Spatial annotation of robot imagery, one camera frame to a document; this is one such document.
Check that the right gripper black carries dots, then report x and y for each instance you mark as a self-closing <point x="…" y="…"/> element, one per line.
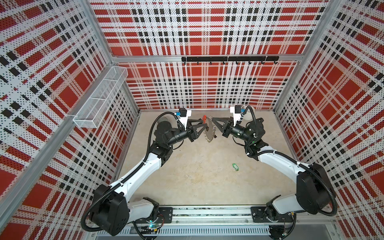
<point x="225" y="131"/>

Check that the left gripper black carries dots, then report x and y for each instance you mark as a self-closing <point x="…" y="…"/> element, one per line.
<point x="191" y="129"/>

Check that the green key tag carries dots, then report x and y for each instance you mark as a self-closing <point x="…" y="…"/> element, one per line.
<point x="235" y="166"/>

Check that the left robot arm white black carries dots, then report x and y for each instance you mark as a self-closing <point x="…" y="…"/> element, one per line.
<point x="112" y="208"/>

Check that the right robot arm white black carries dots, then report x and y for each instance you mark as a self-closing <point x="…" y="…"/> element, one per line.
<point x="314" y="192"/>

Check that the white ceramic mug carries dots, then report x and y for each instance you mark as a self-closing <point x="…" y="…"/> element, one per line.
<point x="249" y="110"/>

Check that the grey ribbed ceramic cup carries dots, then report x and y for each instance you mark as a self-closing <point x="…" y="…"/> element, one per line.
<point x="164" y="120"/>

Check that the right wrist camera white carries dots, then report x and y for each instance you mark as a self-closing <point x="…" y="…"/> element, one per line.
<point x="237" y="112"/>

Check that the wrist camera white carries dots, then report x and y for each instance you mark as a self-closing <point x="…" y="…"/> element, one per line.
<point x="237" y="112"/>
<point x="183" y="116"/>

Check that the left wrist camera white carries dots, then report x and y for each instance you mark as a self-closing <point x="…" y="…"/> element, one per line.
<point x="183" y="116"/>

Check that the black hook rail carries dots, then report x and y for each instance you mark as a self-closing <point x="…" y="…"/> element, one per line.
<point x="222" y="59"/>

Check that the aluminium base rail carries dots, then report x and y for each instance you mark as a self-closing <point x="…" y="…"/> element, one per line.
<point x="229" y="220"/>

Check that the white wire mesh basket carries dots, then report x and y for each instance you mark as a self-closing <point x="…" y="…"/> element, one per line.
<point x="93" y="111"/>

